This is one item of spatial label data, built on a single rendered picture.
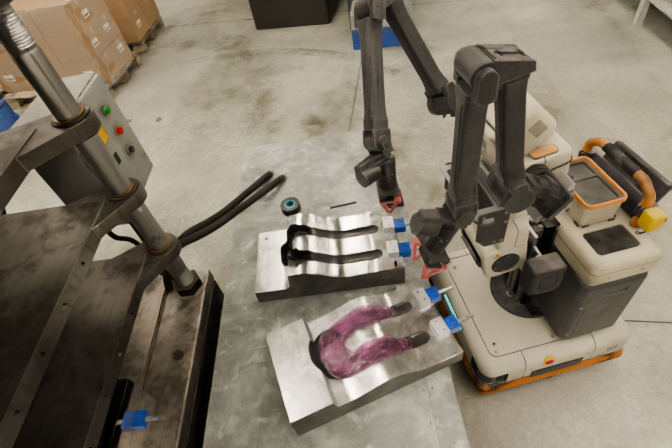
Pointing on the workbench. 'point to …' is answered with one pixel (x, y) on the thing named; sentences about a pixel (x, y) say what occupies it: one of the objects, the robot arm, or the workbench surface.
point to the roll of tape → (290, 206)
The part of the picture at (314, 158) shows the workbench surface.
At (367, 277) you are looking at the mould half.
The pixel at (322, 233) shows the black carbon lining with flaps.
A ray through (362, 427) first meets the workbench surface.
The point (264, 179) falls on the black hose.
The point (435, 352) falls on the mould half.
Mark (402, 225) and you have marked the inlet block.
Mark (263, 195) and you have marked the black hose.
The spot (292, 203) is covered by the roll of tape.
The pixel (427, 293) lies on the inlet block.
